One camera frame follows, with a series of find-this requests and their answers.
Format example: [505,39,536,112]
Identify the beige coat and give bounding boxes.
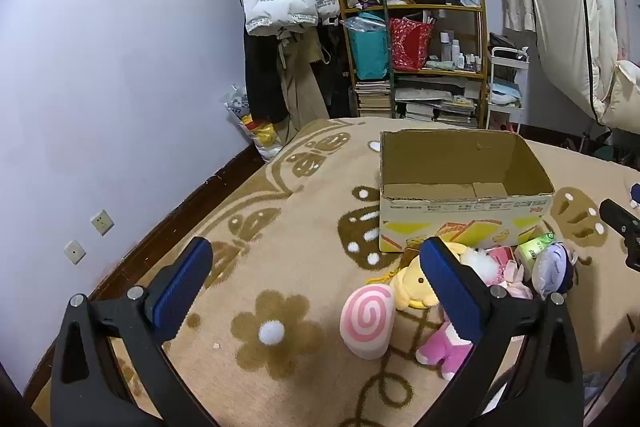
[275,29,331,142]

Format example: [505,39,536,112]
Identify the white fluffy plush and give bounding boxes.
[460,248,498,285]

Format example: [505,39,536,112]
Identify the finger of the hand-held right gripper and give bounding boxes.
[599,198,640,273]

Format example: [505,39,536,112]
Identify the pink swirl plush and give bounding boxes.
[339,283,397,360]

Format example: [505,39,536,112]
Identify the purple white plush toy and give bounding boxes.
[531,243,581,298]

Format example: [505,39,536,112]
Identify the white duvet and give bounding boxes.
[522,0,640,130]

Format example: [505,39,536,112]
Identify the wooden shelf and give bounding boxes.
[332,0,491,130]

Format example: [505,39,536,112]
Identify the black coat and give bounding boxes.
[243,22,291,122]

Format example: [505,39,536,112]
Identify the dark bag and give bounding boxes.
[489,32,521,52]

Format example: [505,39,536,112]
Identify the pink doll plush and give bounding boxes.
[415,319,476,380]

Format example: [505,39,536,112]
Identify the red gift bag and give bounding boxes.
[389,18,435,72]

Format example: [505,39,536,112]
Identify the green thin pole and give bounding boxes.
[377,0,398,120]

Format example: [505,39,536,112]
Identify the row of white cosmetic bottles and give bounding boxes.
[439,32,483,72]

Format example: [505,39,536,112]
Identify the light blue cloth bundle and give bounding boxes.
[490,79,522,106]

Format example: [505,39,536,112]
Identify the white trolley cart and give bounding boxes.
[486,46,531,138]

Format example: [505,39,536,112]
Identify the black tripod stand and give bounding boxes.
[565,122,618,155]

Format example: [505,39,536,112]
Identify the green tissue pack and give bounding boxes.
[515,232,558,273]

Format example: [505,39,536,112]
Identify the pink packet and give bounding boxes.
[487,246,533,300]

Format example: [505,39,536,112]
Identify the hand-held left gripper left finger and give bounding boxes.
[50,237,216,427]

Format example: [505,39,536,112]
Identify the plastic bag with yellow contents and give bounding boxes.
[223,84,283,160]

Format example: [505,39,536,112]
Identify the stack of books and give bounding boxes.
[356,79,393,118]

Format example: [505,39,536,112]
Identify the yellow plush toy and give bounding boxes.
[367,242,468,310]

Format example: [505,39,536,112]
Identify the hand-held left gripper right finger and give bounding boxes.
[415,236,586,427]

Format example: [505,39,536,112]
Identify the printed cardboard box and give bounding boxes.
[378,129,556,254]

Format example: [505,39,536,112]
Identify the pile of books and papers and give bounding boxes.
[395,77,481,128]

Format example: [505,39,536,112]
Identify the white wall socket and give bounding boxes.
[63,240,86,265]
[90,209,115,236]

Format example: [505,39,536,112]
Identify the teal bag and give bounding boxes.
[347,24,391,80]

